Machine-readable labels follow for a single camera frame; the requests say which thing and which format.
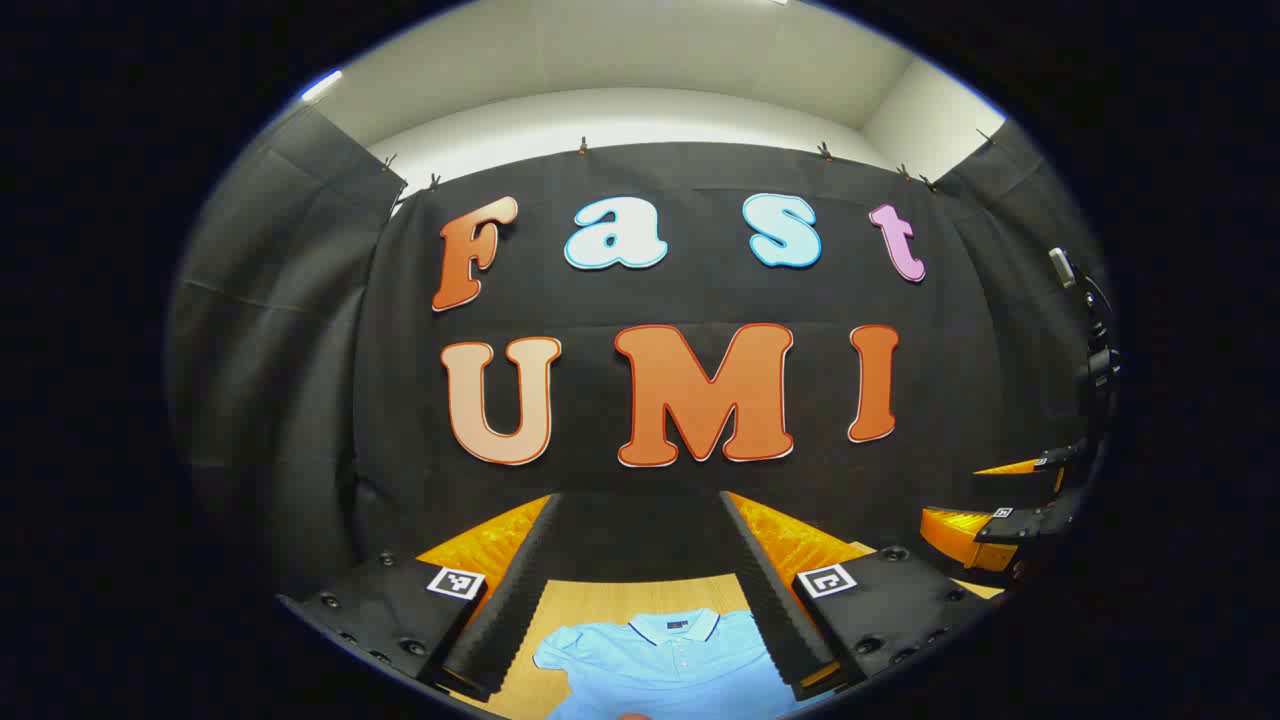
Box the light blue polo T-shirt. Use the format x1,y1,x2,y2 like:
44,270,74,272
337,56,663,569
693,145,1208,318
532,607,803,720

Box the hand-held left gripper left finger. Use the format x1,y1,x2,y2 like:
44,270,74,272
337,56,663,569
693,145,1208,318
278,492,567,703

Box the black backdrop cloth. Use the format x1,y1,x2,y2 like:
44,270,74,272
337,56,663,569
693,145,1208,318
165,100,1116,613

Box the row of small backdrop clips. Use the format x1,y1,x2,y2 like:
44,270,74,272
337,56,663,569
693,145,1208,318
380,128,997,193

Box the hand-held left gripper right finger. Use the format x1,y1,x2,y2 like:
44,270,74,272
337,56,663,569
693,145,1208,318
718,490,1004,703

